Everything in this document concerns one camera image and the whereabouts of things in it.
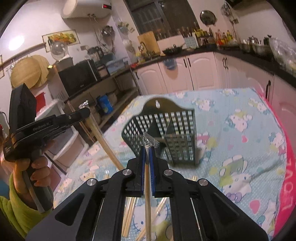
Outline left hand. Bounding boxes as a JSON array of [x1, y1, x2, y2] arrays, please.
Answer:
[[11, 141, 54, 210]]

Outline dark green utensil basket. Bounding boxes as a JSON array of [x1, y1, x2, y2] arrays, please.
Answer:
[[121, 97, 198, 165]]

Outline white plastic drawer unit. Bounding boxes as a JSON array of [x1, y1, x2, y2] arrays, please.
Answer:
[[35, 99, 89, 190]]

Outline red plastic basin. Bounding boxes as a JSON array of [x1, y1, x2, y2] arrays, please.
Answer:
[[35, 92, 46, 113]]

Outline chopsticks pair on table left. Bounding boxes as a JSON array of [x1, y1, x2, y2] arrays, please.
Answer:
[[121, 197, 137, 238]]

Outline chopsticks pair on table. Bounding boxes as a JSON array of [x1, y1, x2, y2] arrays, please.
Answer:
[[135, 176, 199, 241], [121, 197, 137, 238]]

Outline blue tin can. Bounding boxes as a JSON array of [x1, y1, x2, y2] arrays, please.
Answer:
[[97, 95, 113, 114]]

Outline round bamboo tray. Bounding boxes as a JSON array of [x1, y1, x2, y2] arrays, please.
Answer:
[[10, 55, 50, 89]]

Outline black microwave oven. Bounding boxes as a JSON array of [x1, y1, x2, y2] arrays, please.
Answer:
[[58, 60, 101, 97]]

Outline chopsticks pair on table right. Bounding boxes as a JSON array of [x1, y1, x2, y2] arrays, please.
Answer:
[[135, 176, 199, 241]]

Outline Hello Kitty blue tablecloth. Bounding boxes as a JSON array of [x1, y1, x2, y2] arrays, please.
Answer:
[[54, 88, 288, 240]]

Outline black wok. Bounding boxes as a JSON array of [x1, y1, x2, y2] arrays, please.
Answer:
[[162, 43, 185, 56]]

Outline wooden cutting board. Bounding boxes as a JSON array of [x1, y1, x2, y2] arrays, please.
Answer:
[[137, 31, 161, 57]]

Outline framed food picture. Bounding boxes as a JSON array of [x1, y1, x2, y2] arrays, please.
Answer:
[[42, 30, 80, 53]]

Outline steel bowls on counter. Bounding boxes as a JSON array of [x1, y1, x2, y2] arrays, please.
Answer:
[[239, 36, 273, 57]]

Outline white water heater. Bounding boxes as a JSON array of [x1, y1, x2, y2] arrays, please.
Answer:
[[61, 0, 112, 19]]

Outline pink LOVE blanket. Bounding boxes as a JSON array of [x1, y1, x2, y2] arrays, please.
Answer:
[[257, 92, 295, 240]]

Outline plastic bag on counter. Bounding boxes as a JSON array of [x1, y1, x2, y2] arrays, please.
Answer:
[[269, 38, 296, 77]]

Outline wall-hung pan lid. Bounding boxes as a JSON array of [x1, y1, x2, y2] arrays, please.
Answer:
[[200, 10, 217, 26]]

